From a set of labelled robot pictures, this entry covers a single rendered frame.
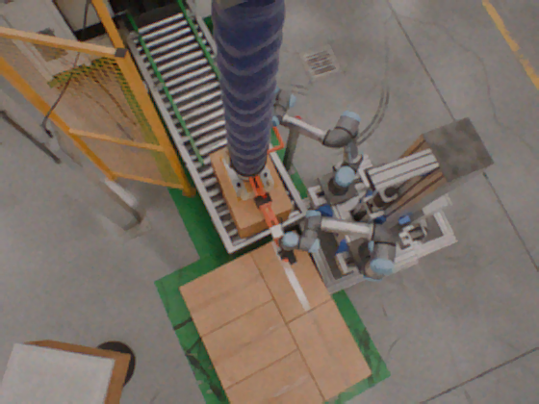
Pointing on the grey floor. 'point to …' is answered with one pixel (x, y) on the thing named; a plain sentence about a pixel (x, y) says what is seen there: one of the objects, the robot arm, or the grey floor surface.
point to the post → (290, 149)
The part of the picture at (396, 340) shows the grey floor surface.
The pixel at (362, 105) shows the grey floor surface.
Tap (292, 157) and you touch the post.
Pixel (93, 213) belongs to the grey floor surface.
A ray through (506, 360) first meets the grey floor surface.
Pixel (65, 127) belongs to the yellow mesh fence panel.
